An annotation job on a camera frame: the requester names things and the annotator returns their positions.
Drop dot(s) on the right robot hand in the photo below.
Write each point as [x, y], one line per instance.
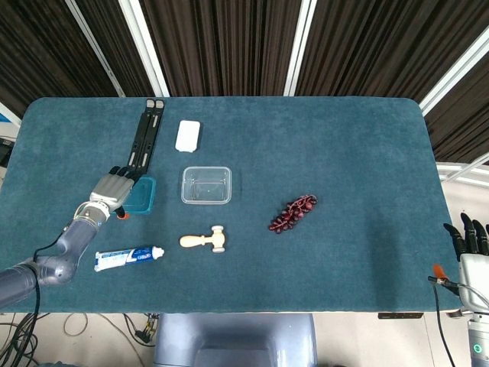
[475, 275]

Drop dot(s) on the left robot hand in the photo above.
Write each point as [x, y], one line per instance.
[111, 189]

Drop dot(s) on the teal plastic lid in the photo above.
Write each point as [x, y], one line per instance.
[145, 195]

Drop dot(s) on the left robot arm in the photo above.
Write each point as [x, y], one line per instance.
[76, 237]

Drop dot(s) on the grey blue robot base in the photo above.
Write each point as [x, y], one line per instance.
[233, 340]

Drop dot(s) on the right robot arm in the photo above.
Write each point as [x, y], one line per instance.
[479, 336]

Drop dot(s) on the clear plastic container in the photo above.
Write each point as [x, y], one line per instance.
[206, 185]

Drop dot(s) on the black folding stand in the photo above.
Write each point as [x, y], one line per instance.
[147, 134]

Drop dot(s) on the blue white toothpaste tube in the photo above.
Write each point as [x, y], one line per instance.
[122, 259]

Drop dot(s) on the black table control panel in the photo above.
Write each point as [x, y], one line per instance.
[400, 315]

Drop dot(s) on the wooden toy mallet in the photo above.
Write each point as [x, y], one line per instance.
[195, 241]

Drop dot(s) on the black power plug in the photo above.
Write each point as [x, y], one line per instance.
[144, 335]

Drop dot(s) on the blue velvet tablecloth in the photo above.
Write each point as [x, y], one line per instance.
[305, 267]

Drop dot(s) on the red plastic grape bunch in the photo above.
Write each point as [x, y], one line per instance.
[292, 214]

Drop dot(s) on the dark brown pleated curtain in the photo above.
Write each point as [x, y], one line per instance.
[229, 42]

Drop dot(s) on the white metal rack frame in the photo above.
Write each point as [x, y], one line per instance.
[464, 174]

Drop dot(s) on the white metal frame post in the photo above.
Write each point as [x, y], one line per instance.
[145, 42]
[95, 42]
[302, 42]
[454, 72]

